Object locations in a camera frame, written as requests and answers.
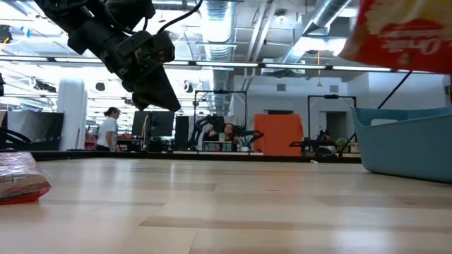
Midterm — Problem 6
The dark grey partition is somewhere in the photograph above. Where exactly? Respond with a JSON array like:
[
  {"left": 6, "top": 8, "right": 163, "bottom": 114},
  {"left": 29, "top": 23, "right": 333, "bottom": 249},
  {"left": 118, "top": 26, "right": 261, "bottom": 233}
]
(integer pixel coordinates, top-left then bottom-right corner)
[{"left": 6, "top": 110, "right": 65, "bottom": 152}]

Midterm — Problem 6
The long ceiling light strip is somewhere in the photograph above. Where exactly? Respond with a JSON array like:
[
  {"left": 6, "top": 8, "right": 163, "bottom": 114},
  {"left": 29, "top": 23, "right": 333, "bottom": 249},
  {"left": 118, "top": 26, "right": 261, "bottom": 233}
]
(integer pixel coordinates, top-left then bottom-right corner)
[{"left": 0, "top": 56, "right": 439, "bottom": 74}]

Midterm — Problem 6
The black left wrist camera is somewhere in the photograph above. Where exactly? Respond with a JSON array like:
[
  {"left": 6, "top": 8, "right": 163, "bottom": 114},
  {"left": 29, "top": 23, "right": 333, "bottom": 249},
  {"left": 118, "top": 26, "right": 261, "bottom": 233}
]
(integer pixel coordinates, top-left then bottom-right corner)
[{"left": 115, "top": 30, "right": 177, "bottom": 71}]

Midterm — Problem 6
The white round pillar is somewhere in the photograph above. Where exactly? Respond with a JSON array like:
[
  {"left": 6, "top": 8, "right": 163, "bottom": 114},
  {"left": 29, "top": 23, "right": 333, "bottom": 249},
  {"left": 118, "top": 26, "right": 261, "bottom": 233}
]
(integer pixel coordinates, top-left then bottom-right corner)
[{"left": 56, "top": 78, "right": 88, "bottom": 152}]

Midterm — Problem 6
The blue plastic basket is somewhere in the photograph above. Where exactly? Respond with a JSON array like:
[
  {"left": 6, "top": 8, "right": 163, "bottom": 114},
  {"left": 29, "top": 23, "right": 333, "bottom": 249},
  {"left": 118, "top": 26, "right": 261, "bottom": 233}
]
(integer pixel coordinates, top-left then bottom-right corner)
[{"left": 350, "top": 105, "right": 452, "bottom": 184}]

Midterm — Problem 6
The black diagonal rod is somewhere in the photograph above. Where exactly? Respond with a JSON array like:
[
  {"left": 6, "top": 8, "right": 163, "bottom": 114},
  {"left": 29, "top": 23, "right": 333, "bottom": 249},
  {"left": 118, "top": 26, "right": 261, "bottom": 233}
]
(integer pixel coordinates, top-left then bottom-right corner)
[{"left": 338, "top": 70, "right": 413, "bottom": 157}]

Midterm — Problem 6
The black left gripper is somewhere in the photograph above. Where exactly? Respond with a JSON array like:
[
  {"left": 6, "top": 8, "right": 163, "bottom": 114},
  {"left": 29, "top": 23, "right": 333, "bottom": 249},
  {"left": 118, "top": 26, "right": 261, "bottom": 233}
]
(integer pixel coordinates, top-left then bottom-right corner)
[{"left": 66, "top": 20, "right": 182, "bottom": 113}]

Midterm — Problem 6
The black left wrist camera cable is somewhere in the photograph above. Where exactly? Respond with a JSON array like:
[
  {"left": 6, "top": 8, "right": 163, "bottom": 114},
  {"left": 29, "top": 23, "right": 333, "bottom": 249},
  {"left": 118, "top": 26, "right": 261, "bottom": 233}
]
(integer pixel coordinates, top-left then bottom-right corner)
[{"left": 143, "top": 0, "right": 205, "bottom": 35}]

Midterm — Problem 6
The black metal table frame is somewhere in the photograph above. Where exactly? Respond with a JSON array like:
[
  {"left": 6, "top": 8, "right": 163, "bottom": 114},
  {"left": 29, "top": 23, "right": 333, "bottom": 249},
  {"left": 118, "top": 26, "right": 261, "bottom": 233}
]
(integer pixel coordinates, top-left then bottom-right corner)
[{"left": 30, "top": 150, "right": 362, "bottom": 164}]

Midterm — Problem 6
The black tall cabinet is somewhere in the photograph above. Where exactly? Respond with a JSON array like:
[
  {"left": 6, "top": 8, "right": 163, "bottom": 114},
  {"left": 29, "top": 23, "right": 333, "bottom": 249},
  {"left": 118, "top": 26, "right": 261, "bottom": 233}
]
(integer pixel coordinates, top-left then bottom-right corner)
[{"left": 175, "top": 115, "right": 190, "bottom": 149}]

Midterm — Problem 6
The red popcorn bag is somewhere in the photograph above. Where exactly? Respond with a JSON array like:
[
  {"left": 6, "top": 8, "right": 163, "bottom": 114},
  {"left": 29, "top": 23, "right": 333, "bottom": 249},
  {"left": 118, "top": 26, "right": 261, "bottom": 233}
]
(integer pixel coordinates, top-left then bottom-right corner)
[
  {"left": 0, "top": 151, "right": 52, "bottom": 206},
  {"left": 338, "top": 0, "right": 452, "bottom": 75}
]

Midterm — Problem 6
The black metal frame stand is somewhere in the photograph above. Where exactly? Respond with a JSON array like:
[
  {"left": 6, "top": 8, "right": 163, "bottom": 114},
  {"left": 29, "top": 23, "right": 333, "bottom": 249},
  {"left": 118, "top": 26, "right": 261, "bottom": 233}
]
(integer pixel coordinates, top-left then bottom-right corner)
[
  {"left": 193, "top": 90, "right": 248, "bottom": 153},
  {"left": 307, "top": 94, "right": 357, "bottom": 156}
]

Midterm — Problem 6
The silver ventilation duct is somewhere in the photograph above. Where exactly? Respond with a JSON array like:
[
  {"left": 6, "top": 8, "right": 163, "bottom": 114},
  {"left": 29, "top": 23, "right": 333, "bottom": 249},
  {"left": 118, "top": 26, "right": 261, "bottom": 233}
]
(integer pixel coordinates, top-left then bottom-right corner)
[{"left": 196, "top": 0, "right": 236, "bottom": 117}]

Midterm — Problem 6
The orange fabric panel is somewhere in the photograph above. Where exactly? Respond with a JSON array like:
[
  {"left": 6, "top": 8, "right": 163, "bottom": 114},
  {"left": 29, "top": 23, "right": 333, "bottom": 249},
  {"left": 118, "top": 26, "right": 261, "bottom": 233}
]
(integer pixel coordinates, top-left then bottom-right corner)
[{"left": 253, "top": 113, "right": 304, "bottom": 157}]

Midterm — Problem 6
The black computer monitor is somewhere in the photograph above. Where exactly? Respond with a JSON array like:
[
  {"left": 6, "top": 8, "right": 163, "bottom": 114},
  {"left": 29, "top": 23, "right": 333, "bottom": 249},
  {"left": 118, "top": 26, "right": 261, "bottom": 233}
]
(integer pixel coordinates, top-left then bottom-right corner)
[{"left": 131, "top": 110, "right": 176, "bottom": 138}]

